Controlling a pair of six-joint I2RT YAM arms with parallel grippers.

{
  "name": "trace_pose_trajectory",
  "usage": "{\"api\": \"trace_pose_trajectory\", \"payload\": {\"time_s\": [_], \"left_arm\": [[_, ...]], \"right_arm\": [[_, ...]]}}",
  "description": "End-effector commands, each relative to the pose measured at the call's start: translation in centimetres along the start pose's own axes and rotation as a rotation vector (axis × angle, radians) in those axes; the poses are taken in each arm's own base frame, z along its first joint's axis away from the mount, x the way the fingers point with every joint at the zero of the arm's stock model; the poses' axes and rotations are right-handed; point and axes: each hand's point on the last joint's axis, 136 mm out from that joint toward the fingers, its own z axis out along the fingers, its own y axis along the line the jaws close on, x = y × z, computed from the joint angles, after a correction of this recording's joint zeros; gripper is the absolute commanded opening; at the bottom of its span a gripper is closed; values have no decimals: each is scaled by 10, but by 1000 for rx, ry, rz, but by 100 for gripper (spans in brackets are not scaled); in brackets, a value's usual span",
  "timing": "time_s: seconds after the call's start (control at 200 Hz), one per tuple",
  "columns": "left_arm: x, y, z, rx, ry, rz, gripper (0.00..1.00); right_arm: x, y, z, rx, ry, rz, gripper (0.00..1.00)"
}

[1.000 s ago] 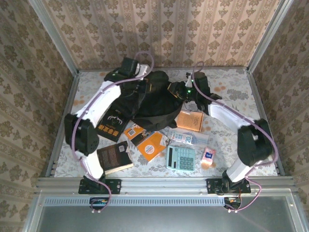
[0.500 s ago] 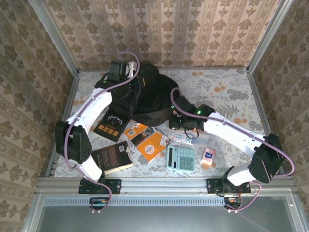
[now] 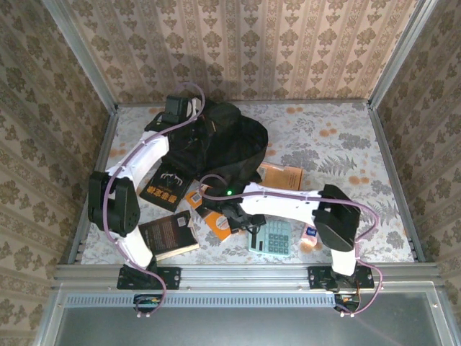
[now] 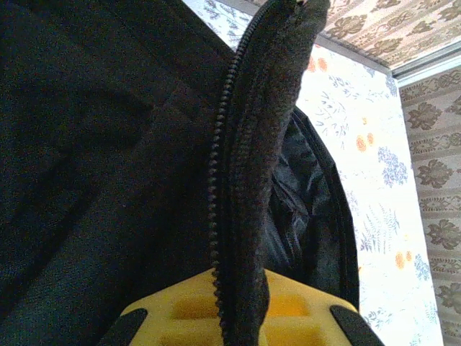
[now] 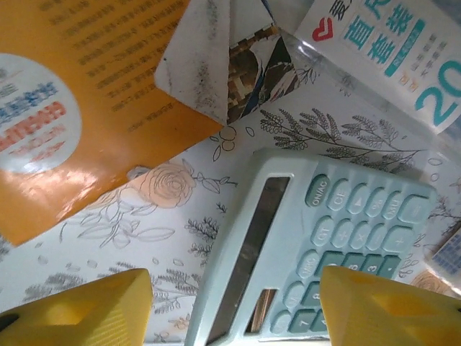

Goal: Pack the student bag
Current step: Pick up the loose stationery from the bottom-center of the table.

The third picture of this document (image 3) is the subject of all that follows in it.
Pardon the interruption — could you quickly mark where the orange book with round sticker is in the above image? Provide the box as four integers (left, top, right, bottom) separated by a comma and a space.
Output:
183, 183, 246, 243

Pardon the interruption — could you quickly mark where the black fabric backpack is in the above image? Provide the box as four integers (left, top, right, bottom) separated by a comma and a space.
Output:
164, 100, 270, 217

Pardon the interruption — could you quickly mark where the teal desk calculator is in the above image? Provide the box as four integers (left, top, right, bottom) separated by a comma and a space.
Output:
248, 219, 293, 258

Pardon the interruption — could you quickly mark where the thick orange paperback book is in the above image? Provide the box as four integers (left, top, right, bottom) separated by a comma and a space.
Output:
257, 161, 305, 192

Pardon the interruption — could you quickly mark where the dark brown paperback book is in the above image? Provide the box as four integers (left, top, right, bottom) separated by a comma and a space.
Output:
138, 210, 201, 262

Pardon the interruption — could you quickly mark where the black book with gold print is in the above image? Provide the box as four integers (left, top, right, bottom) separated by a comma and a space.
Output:
138, 164, 195, 213

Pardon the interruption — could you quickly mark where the grey metal panel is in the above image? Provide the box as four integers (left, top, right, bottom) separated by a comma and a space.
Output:
53, 306, 439, 346

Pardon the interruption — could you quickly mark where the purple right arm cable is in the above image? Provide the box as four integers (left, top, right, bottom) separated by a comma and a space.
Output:
200, 174, 385, 319

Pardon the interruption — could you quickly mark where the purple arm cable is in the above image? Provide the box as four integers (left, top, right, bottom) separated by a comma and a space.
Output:
200, 174, 385, 319
102, 81, 207, 320

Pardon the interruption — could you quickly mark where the aluminium front frame rail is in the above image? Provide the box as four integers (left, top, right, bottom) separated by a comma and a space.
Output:
53, 262, 442, 293

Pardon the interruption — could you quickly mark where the aluminium back rail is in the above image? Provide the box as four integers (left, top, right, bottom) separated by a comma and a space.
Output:
115, 99, 372, 107

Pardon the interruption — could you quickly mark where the aluminium side rail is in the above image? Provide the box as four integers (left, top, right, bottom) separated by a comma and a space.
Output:
67, 107, 120, 266
367, 102, 426, 263

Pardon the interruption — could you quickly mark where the slotted grey cable duct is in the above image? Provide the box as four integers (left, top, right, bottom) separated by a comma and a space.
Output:
64, 292, 338, 308

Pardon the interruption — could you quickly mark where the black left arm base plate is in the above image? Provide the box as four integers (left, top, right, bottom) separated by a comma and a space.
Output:
117, 265, 181, 290

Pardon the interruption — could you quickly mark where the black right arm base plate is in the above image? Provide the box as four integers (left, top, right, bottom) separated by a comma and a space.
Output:
308, 265, 375, 290

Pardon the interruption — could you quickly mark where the aluminium frame post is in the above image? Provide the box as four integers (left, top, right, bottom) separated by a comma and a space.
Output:
42, 0, 120, 113
367, 0, 439, 109

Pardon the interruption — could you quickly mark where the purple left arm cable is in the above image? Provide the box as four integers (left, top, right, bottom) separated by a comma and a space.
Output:
102, 81, 207, 320

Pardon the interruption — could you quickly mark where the black connector board with wires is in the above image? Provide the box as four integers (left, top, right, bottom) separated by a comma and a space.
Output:
133, 293, 164, 314
334, 292, 362, 314

